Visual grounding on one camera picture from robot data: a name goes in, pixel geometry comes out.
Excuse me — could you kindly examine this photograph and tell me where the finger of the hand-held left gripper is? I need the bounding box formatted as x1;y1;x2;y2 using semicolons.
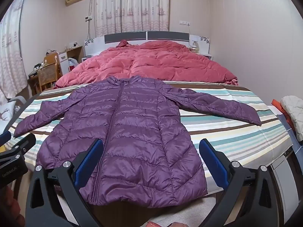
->
0;131;12;147
0;134;36;163

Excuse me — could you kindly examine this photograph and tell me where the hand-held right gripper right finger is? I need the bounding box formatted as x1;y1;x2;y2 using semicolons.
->
199;138;284;227

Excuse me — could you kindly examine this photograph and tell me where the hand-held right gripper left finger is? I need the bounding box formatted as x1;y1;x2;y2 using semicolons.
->
25;138;105;227

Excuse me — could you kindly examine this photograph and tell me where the purple down jacket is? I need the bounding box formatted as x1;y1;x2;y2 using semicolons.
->
13;76;262;206

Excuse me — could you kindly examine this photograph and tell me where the person's left hand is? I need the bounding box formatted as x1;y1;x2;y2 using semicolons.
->
0;186;25;227

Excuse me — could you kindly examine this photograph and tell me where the printed white pillow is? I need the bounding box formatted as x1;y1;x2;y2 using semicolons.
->
0;100;17;128

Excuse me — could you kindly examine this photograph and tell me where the striped bed sheet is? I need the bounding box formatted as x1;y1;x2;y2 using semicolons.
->
7;80;296;194

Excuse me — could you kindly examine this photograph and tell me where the dark desk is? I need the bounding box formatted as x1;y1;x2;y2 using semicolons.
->
28;63;45;96

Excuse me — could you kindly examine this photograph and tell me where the wooden cane chair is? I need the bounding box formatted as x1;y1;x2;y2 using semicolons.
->
37;61;59;93

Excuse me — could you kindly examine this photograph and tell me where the white mattress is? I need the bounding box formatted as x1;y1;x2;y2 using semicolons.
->
54;147;300;227

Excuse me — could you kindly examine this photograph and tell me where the patterned side curtain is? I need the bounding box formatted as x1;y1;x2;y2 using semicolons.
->
0;2;29;104

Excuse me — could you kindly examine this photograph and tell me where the pink cloth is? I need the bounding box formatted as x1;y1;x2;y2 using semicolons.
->
144;221;181;227

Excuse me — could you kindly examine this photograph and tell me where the orange cloth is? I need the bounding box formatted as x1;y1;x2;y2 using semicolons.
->
271;99;296;133

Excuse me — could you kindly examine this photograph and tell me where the white cabinet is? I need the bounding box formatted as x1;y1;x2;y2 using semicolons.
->
59;52;70;72

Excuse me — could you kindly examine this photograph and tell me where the white plastic bag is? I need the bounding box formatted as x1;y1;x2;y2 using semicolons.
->
68;57;78;72

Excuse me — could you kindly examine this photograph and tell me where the white quilted cloth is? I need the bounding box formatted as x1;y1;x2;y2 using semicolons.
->
280;95;303;141

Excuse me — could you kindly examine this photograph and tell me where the light wooden desk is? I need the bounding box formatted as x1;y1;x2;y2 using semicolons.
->
59;45;83;74

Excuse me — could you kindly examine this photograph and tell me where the red duvet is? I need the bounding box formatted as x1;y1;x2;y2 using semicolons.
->
53;40;239;89

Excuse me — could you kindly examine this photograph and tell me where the bedside lamp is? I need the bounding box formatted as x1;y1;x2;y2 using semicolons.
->
189;39;200;52

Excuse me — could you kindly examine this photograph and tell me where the white and grey headboard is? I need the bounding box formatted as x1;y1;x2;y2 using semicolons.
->
84;31;213;61

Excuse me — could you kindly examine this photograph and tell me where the patterned window curtain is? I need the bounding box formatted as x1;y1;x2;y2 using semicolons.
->
95;0;169;35

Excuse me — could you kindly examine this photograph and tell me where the grey chair frame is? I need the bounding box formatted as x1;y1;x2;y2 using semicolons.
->
9;96;32;108

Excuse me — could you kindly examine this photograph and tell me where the wall cable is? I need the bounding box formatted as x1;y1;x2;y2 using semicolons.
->
87;0;93;39

